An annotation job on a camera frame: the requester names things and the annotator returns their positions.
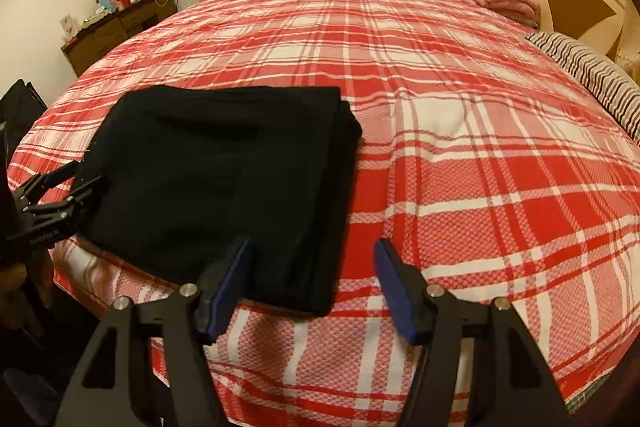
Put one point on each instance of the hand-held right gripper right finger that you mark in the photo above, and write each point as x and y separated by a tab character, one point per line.
395	287

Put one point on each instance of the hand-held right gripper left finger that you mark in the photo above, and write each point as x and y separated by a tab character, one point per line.
227	297

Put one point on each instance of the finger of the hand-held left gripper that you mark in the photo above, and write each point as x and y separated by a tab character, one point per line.
50	179
77	197

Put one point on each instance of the black pants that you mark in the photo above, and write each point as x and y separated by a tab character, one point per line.
210	172

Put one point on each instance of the black bag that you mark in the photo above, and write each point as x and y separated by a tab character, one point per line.
20	117

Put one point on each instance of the red plaid bedsheet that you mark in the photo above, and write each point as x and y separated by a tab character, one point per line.
475	157

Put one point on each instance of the brown wooden dresser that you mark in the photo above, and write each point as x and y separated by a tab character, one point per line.
115	29

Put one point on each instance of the striped pillow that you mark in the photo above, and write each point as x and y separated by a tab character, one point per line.
590	67

